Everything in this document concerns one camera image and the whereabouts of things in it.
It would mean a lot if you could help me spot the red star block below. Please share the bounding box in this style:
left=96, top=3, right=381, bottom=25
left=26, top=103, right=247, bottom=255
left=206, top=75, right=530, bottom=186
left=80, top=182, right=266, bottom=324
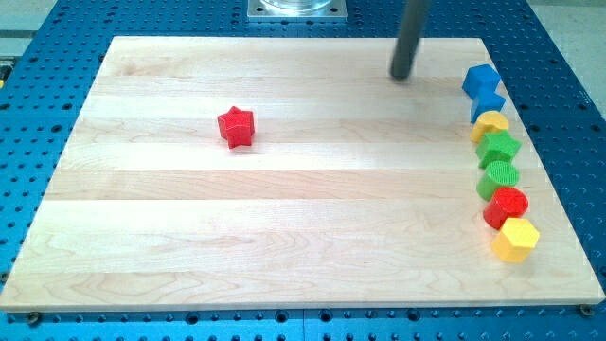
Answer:
left=217, top=106, right=255, bottom=149

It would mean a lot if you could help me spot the blue star block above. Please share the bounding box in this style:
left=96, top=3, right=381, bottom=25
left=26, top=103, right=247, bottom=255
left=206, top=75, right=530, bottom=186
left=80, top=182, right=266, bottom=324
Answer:
left=470, top=89, right=506, bottom=123

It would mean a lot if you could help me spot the green star block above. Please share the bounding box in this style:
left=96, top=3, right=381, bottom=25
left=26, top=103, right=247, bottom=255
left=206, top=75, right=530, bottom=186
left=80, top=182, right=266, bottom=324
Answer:
left=475, top=131, right=522, bottom=169

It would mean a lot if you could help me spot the blue cube block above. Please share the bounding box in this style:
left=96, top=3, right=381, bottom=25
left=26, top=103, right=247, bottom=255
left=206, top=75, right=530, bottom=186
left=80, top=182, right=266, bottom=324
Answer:
left=462, top=63, right=501, bottom=99

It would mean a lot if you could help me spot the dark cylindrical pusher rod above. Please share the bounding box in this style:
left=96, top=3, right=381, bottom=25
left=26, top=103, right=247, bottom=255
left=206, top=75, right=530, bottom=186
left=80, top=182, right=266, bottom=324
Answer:
left=389, top=0, right=432, bottom=81

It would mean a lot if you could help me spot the yellow cylinder block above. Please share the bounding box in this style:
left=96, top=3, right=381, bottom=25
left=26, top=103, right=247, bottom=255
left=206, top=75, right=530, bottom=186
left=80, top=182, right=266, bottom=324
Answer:
left=470, top=111, right=509, bottom=143

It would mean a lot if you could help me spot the green cylinder block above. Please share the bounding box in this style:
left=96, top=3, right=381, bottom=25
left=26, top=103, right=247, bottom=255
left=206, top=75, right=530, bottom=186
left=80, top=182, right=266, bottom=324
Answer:
left=476, top=161, right=520, bottom=201

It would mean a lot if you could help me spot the red cylinder block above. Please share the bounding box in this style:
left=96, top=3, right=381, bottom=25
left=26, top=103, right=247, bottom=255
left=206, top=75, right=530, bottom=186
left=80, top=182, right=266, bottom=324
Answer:
left=483, top=187, right=529, bottom=230

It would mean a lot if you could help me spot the yellow hexagon block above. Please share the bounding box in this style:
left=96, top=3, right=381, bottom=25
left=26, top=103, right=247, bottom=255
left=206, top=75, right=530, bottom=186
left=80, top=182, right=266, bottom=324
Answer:
left=490, top=218, right=541, bottom=263

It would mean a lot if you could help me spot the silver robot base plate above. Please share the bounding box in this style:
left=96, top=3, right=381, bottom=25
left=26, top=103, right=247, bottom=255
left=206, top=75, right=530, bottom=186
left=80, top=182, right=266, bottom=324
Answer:
left=246, top=0, right=348, bottom=21

